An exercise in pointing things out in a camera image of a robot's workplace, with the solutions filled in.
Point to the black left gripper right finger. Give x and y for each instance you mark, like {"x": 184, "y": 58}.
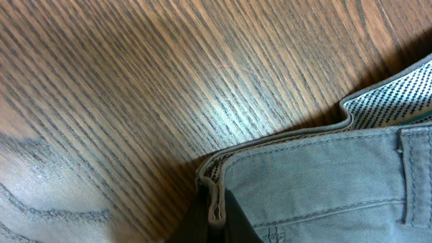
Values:
{"x": 237, "y": 228}

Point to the grey shorts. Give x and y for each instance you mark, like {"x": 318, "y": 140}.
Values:
{"x": 364, "y": 179}

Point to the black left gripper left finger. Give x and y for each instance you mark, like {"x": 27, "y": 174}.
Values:
{"x": 194, "y": 226}

